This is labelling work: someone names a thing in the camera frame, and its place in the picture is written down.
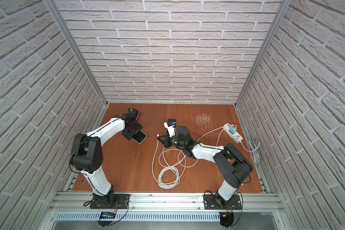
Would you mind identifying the white USB-C charging cable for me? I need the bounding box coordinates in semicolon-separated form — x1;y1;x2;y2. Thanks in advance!
158;124;236;190

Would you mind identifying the small green circuit board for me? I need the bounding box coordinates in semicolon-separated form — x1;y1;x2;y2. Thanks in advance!
100;212;117;219

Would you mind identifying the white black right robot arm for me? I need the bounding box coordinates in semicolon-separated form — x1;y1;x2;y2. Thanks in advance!
157;126;254;209

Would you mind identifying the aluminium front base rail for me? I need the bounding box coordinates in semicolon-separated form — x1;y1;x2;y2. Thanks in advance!
40;175;294;230

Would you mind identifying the teal charger plug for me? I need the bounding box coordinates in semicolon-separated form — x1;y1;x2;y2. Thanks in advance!
229;126;237;135

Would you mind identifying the aluminium frame rail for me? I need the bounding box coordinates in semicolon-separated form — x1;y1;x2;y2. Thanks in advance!
234;0;291;109
44;0;108;107

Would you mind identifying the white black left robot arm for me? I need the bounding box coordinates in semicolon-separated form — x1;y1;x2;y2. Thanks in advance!
69;108;142;206

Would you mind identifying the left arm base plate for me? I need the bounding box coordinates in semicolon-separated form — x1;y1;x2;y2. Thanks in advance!
90;193;130;209

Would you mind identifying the aluminium frame rail right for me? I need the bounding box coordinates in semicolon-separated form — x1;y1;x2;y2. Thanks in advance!
234;0;291;109

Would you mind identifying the white power strip cord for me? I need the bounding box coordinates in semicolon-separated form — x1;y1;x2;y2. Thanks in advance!
238;140;261;165

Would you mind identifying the white lightning charging cable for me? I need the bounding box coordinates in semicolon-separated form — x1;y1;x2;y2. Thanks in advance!
151;125;233;190

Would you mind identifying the aluminium frame rail left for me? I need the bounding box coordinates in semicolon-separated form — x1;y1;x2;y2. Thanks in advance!
44;0;108;107

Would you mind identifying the white power strip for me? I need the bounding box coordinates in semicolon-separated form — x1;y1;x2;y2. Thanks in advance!
223;123;243;143

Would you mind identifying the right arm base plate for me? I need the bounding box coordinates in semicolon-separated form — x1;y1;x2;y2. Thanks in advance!
203;192;242;211

